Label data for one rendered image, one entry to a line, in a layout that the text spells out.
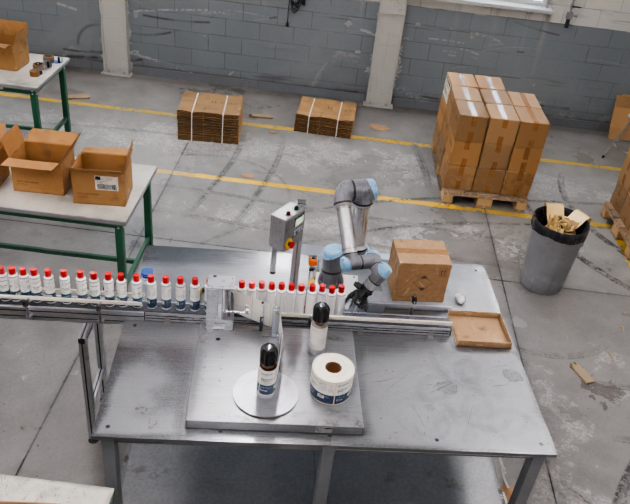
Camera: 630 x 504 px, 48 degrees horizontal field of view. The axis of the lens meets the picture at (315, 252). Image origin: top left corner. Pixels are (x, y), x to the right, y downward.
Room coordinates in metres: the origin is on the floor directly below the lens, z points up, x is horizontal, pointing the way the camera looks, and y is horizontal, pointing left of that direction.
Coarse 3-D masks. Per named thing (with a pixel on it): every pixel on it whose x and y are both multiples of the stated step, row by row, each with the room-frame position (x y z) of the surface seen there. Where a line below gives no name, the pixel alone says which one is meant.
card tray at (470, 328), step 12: (456, 312) 3.22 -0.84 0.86; (468, 312) 3.23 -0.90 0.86; (480, 312) 3.24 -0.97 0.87; (492, 312) 3.24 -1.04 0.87; (456, 324) 3.14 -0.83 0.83; (468, 324) 3.16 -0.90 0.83; (480, 324) 3.17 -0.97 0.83; (492, 324) 3.18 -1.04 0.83; (504, 324) 3.15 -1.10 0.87; (456, 336) 3.04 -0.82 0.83; (468, 336) 3.05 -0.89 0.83; (480, 336) 3.06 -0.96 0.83; (492, 336) 3.07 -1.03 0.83; (504, 336) 3.09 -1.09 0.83
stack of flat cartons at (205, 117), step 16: (192, 96) 7.13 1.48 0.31; (208, 96) 7.18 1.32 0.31; (224, 96) 7.22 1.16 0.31; (240, 96) 7.26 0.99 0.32; (192, 112) 6.73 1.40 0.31; (208, 112) 6.75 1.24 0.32; (224, 112) 6.81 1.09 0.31; (240, 112) 6.91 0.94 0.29; (192, 128) 6.73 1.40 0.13; (208, 128) 6.74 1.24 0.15; (224, 128) 6.75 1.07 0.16; (240, 128) 6.95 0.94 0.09
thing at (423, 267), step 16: (400, 240) 3.49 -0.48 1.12; (416, 240) 3.51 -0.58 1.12; (400, 256) 3.33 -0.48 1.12; (416, 256) 3.35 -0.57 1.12; (432, 256) 3.37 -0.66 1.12; (448, 256) 3.39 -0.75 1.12; (400, 272) 3.27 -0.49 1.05; (416, 272) 3.28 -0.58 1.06; (432, 272) 3.29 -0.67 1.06; (448, 272) 3.31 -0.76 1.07; (400, 288) 3.27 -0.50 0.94; (416, 288) 3.28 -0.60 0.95; (432, 288) 3.30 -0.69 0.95
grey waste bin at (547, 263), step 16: (544, 240) 4.71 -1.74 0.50; (528, 256) 4.82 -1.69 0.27; (544, 256) 4.71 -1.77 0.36; (560, 256) 4.67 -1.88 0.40; (528, 272) 4.78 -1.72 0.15; (544, 272) 4.70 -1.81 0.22; (560, 272) 4.69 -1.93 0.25; (528, 288) 4.75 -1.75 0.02; (544, 288) 4.69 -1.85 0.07; (560, 288) 4.75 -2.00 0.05
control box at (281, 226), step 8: (280, 208) 3.10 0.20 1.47; (288, 208) 3.11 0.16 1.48; (272, 216) 3.03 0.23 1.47; (280, 216) 3.02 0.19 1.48; (296, 216) 3.06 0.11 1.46; (304, 216) 3.13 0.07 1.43; (272, 224) 3.03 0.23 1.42; (280, 224) 3.00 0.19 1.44; (288, 224) 3.00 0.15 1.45; (272, 232) 3.02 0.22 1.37; (280, 232) 3.00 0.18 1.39; (288, 232) 3.00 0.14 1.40; (272, 240) 3.02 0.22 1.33; (280, 240) 3.00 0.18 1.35; (288, 240) 3.01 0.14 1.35; (296, 240) 3.08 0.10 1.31; (280, 248) 3.00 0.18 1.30; (288, 248) 3.02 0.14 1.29
